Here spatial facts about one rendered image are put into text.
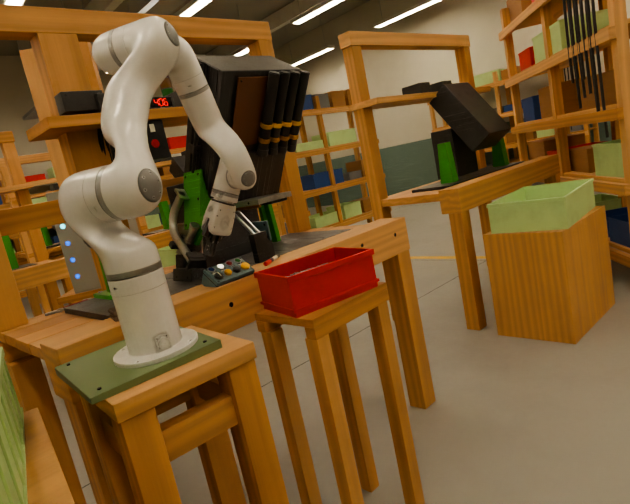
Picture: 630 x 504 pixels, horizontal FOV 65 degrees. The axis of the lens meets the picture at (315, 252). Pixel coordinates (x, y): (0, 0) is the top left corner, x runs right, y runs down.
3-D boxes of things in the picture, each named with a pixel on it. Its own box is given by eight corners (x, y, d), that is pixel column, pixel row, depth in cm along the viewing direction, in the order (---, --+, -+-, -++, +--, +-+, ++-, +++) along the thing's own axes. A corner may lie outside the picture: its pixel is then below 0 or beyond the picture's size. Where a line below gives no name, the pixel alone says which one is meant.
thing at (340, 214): (393, 220, 861) (369, 86, 822) (288, 258, 702) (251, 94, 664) (370, 222, 901) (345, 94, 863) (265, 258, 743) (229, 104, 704)
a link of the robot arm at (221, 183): (245, 197, 152) (231, 192, 159) (256, 155, 151) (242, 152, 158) (221, 191, 147) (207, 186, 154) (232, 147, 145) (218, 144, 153)
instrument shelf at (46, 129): (257, 109, 226) (255, 100, 226) (49, 128, 166) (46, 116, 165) (225, 121, 244) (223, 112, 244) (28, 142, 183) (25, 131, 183)
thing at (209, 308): (410, 248, 225) (405, 216, 222) (73, 406, 123) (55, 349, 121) (386, 249, 235) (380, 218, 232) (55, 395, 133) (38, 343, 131)
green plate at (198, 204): (220, 228, 181) (220, 171, 181) (200, 227, 176) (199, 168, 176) (203, 230, 190) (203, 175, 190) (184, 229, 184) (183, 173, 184)
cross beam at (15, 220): (275, 177, 260) (271, 159, 259) (-3, 237, 172) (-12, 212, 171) (269, 178, 264) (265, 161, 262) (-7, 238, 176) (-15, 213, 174)
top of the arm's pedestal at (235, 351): (257, 357, 113) (253, 341, 112) (118, 425, 93) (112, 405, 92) (194, 338, 137) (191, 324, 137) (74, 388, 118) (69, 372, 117)
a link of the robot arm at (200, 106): (224, 82, 132) (265, 182, 148) (199, 82, 144) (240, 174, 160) (196, 96, 129) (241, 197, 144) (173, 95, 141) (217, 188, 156)
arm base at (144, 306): (211, 341, 112) (190, 262, 108) (126, 376, 101) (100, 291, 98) (181, 326, 127) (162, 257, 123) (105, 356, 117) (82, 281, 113)
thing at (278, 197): (292, 199, 183) (290, 190, 182) (259, 208, 172) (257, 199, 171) (231, 208, 211) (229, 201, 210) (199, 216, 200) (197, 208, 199)
